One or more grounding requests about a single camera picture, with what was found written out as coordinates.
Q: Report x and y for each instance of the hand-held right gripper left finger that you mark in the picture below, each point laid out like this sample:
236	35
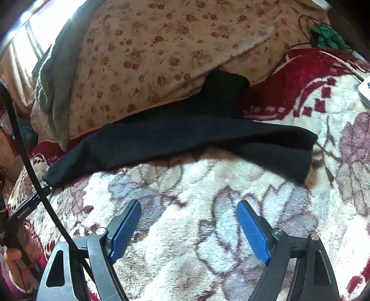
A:
124	231

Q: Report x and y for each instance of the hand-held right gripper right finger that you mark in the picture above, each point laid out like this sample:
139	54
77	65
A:
254	231

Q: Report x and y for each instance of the black pants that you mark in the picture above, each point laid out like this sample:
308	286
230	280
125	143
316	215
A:
173	136

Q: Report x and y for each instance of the person's left hand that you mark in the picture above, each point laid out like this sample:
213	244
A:
14	259

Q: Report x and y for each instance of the red and white fleece blanket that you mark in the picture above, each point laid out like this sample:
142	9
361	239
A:
202	202

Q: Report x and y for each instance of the grey blanket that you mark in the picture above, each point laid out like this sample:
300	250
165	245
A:
55	86

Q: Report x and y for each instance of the floral beige pillow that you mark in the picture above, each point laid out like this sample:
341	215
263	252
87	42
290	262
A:
144	58

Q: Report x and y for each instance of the white device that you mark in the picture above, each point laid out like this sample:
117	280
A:
364	94

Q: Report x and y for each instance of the window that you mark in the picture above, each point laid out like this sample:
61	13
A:
31	31

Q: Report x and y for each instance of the green cloth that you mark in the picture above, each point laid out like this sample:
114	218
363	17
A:
328	36

